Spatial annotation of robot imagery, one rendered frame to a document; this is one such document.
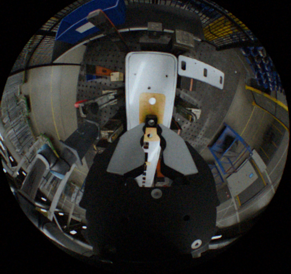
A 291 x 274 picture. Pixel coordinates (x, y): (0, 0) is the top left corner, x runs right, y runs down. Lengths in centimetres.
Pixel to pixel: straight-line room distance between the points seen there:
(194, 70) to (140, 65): 24
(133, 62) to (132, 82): 9
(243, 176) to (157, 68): 812
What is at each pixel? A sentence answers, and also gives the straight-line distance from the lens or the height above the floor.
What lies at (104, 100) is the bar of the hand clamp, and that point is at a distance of 30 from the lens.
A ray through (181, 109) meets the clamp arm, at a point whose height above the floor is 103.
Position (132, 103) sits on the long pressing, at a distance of 39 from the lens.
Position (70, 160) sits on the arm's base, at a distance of 70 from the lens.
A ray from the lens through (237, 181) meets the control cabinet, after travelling 827.
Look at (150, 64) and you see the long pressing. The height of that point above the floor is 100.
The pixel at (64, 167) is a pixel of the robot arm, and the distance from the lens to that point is 68.
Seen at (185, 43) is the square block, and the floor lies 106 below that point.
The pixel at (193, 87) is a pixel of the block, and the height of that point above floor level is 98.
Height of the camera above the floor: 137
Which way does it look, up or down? 58 degrees down
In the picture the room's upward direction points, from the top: 175 degrees counter-clockwise
